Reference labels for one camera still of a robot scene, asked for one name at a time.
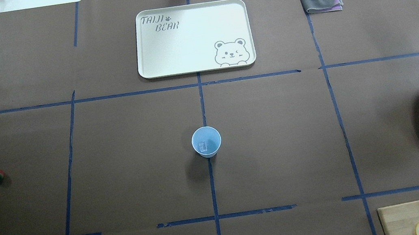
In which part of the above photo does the clear ice cube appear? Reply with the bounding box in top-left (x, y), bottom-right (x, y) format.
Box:
top-left (198, 141), bottom-right (208, 153)

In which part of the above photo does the light blue plastic cup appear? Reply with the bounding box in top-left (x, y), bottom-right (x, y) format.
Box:
top-left (191, 126), bottom-right (222, 158)

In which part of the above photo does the white bear tray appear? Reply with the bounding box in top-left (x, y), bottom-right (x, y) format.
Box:
top-left (136, 0), bottom-right (257, 79)

